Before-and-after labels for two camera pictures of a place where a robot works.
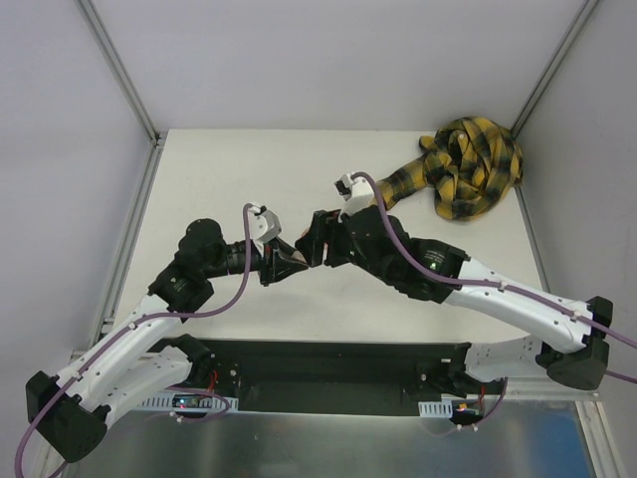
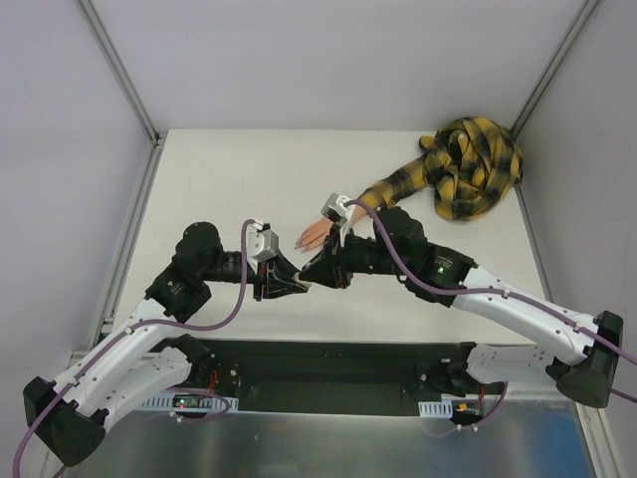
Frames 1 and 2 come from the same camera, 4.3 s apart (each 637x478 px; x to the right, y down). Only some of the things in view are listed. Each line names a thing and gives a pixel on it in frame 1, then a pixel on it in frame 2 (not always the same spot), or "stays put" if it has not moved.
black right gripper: (325, 241) -> (340, 261)
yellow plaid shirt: (473, 163) stays put
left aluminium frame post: (112, 54) stays put
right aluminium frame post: (567, 42) stays put
